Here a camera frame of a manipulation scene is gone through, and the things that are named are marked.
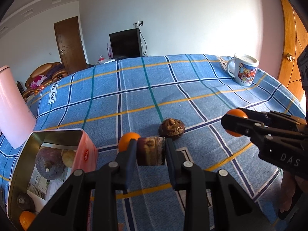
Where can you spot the pink electric kettle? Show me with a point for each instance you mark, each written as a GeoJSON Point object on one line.
{"type": "Point", "coordinates": [17, 121]}

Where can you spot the pink metal tin box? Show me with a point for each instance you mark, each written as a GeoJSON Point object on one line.
{"type": "Point", "coordinates": [27, 179]}

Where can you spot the white cartoon mug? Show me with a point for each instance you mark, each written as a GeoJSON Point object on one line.
{"type": "Point", "coordinates": [243, 69]}

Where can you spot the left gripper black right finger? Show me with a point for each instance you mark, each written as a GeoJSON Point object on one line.
{"type": "Point", "coordinates": [212, 197]}

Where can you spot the small yellow-green citrus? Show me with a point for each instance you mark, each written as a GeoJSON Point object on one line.
{"type": "Point", "coordinates": [68, 158]}

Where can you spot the blue plaid tablecloth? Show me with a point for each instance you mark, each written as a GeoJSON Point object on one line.
{"type": "Point", "coordinates": [137, 95]}

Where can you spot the orange wooden door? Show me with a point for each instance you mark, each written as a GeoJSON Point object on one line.
{"type": "Point", "coordinates": [295, 40]}

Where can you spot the low tv stand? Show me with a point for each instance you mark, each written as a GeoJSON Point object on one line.
{"type": "Point", "coordinates": [104, 61]}

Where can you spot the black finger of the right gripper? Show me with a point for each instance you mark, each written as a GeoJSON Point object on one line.
{"type": "Point", "coordinates": [240, 126]}
{"type": "Point", "coordinates": [273, 118]}

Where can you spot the large orange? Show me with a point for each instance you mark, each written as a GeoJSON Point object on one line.
{"type": "Point", "coordinates": [26, 218]}

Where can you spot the right hand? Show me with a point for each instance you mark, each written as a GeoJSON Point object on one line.
{"type": "Point", "coordinates": [287, 190]}

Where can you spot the brown leather armchair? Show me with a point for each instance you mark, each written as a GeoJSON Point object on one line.
{"type": "Point", "coordinates": [53, 72]}

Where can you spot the brown wooden door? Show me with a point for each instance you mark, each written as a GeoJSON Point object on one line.
{"type": "Point", "coordinates": [69, 44]}

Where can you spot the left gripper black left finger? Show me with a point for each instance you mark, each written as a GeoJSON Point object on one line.
{"type": "Point", "coordinates": [68, 209]}

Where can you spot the purple passion fruit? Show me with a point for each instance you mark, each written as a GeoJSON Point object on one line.
{"type": "Point", "coordinates": [49, 164]}

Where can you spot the brown mangosteen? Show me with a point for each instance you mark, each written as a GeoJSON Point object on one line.
{"type": "Point", "coordinates": [171, 128]}

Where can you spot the pink floral cushion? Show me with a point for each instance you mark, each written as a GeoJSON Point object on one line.
{"type": "Point", "coordinates": [37, 81]}

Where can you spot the wall power socket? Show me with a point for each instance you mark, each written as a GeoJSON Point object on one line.
{"type": "Point", "coordinates": [140, 23]}

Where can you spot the black television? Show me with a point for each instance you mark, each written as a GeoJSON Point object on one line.
{"type": "Point", "coordinates": [126, 44]}

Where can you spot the dark avocado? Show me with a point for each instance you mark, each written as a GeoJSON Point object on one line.
{"type": "Point", "coordinates": [25, 202]}

